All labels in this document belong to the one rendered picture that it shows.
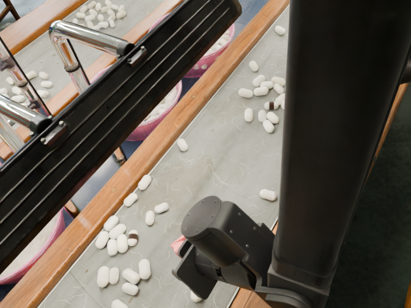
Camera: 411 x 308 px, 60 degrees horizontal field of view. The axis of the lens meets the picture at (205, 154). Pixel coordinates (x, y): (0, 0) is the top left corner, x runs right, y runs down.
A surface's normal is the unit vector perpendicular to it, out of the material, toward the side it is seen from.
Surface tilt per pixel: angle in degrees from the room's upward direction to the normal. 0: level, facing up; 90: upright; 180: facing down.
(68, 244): 0
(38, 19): 0
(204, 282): 51
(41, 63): 0
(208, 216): 39
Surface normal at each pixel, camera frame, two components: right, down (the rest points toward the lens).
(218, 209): -0.63, -0.68
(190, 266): 0.59, -0.09
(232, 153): -0.11, -0.60
